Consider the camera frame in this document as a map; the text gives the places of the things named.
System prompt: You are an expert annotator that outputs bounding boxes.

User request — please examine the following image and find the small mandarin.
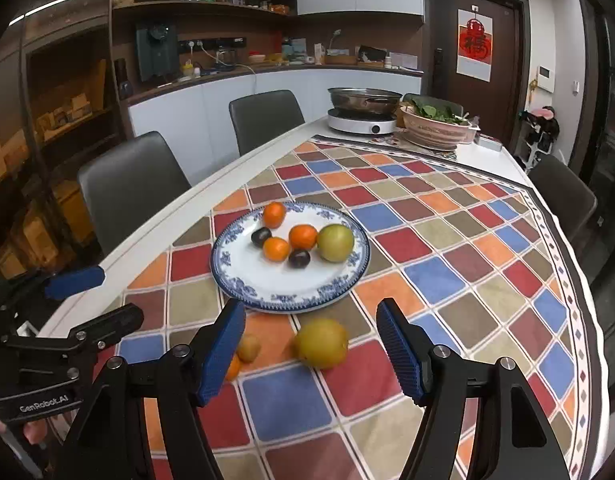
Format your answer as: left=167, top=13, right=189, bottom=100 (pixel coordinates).
left=225, top=353, right=242, bottom=382
left=263, top=236, right=291, bottom=263
left=263, top=202, right=286, bottom=229

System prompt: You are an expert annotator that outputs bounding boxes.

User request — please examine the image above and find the black wall coffee machine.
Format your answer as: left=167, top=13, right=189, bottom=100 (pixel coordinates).
left=136, top=24, right=179, bottom=81

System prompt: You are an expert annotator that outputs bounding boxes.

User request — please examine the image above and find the small mandarin front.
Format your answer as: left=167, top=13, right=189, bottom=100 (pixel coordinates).
left=263, top=236, right=291, bottom=263

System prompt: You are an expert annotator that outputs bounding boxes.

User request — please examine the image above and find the right side grey chair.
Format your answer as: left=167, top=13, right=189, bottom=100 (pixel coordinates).
left=529, top=155, right=598, bottom=240

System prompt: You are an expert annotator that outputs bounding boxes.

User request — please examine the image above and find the blue white patterned plate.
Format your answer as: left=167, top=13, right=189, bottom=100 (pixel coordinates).
left=211, top=202, right=371, bottom=313

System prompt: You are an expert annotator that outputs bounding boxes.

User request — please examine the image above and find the white induction cooker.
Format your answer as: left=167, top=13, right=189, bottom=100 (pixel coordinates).
left=328, top=108, right=396, bottom=136

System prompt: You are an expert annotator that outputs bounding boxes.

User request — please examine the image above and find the grey dining chair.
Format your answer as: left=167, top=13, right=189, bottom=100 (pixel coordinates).
left=77, top=131, right=190, bottom=255
left=228, top=90, right=305, bottom=155

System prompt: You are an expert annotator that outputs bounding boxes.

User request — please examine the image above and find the large orange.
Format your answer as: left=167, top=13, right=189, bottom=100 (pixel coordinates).
left=288, top=224, right=318, bottom=252

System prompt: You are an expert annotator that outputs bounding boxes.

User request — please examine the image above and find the red fu door poster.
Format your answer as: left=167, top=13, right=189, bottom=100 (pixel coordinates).
left=456, top=9, right=494, bottom=82

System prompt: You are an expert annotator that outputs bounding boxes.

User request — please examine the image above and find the yellow pear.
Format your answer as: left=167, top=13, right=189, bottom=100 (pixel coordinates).
left=293, top=318, right=349, bottom=370

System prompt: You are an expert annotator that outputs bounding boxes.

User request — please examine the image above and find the pink basket with greens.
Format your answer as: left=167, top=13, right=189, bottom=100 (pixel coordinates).
left=397, top=101, right=480, bottom=152

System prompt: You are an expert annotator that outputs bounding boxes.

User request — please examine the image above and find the small white box on table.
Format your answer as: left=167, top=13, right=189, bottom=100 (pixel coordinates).
left=475, top=133, right=503, bottom=152

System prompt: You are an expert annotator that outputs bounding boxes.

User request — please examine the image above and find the far grey dining chair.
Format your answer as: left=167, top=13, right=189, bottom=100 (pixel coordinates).
left=228, top=90, right=305, bottom=155

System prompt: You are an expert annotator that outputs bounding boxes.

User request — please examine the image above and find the near grey dining chair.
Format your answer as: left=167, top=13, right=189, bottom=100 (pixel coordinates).
left=77, top=131, right=190, bottom=255

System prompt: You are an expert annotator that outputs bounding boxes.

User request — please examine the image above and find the dark brown door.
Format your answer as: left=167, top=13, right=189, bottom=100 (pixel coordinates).
left=423, top=0, right=531, bottom=148

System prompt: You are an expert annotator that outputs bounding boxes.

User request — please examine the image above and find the brown kiwi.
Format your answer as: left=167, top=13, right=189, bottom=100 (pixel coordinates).
left=237, top=334, right=262, bottom=364

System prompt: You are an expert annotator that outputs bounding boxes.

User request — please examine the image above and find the green apple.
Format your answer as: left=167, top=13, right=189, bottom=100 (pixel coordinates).
left=317, top=224, right=355, bottom=263

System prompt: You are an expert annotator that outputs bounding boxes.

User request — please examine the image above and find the steel wok pan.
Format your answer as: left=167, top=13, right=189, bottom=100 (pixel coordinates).
left=328, top=88, right=402, bottom=115

